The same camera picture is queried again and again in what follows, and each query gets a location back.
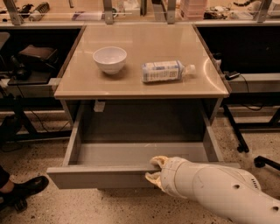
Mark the grey drawer cabinet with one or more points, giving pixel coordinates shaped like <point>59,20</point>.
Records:
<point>83,81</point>

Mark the black power adapter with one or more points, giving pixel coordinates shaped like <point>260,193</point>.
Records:
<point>231,75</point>

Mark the black office chair base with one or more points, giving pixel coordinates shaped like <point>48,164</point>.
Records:
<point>19,204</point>

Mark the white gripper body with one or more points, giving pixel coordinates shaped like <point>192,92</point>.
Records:
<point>170,175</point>

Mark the black chair caster right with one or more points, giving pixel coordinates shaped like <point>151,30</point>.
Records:
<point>262,161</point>

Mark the pink storage box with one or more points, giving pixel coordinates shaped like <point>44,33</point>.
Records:
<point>192,9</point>

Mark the white paper in drawer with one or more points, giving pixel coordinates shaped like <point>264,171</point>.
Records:
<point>99,106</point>

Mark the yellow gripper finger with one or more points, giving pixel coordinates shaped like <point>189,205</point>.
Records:
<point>154,178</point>
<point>159,161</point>

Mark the black shoe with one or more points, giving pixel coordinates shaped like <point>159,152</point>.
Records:
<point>26,189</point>

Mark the white ceramic bowl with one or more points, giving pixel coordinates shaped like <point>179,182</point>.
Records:
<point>110,59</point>

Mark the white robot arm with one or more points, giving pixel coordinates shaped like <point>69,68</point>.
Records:
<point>231,193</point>

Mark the clear plastic water bottle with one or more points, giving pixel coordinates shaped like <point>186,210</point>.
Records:
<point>165,71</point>

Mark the grey top drawer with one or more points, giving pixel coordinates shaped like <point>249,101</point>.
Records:
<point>113,148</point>

